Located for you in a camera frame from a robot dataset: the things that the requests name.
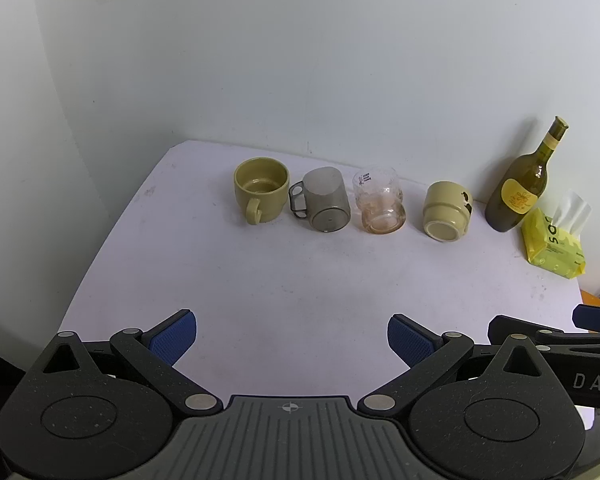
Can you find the green wine bottle yellow label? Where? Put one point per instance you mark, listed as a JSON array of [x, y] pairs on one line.
[[517, 195]]

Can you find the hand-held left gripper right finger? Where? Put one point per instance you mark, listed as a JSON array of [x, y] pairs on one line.
[[410, 342]]

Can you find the yellow tissue pack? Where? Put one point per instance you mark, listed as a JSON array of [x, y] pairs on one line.
[[555, 247]]

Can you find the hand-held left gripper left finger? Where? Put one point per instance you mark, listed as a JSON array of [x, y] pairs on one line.
[[172, 341]]

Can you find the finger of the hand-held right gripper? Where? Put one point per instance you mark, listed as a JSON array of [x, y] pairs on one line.
[[510, 326], [595, 318]]

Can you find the clear glass cup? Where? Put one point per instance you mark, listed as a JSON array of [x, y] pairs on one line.
[[380, 202]]

